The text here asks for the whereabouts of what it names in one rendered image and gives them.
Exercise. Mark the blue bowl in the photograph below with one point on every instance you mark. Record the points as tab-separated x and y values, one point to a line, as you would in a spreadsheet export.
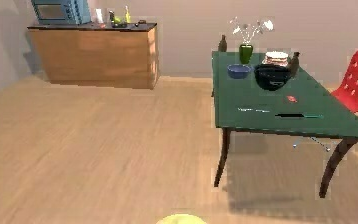
238	71

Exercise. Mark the silver fork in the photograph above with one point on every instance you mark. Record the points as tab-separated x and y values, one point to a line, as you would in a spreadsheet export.
252	109

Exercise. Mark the green table with brown legs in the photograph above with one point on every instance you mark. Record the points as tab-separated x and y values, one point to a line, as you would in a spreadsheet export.
253	106

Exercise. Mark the dark brown bottle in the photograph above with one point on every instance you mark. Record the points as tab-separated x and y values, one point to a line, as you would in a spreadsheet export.
294	64
222	44

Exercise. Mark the green vase with white flowers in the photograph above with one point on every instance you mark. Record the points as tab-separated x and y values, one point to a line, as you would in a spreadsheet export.
246	50

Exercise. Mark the small dark item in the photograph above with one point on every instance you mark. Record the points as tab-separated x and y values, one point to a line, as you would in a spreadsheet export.
141	22

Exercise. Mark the black bowl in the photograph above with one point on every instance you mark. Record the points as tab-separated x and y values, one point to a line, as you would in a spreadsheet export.
272	78

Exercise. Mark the wooden counter with black top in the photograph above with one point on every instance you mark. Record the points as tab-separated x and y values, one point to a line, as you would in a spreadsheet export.
97	56

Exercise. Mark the yellow green round object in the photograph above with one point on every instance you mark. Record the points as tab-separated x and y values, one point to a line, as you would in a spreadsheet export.
181	219

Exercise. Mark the yellow green bottle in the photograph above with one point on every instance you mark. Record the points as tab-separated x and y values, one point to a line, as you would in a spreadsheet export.
127	15

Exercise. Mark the green apple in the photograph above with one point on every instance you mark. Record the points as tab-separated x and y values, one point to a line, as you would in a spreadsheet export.
117	20

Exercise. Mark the stack of white plates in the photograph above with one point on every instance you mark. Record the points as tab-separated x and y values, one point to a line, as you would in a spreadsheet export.
276	58

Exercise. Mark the small red item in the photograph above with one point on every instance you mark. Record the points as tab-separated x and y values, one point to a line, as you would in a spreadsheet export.
291	98

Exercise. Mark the dark shaker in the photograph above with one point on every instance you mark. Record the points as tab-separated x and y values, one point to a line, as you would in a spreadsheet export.
111	16

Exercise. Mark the white cup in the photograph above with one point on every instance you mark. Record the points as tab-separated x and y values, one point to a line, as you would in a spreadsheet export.
99	15

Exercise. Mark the blue microwave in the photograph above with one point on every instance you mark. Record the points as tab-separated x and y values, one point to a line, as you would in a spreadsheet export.
62	11

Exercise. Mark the red chair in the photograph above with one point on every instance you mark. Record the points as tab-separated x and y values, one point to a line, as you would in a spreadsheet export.
355	83

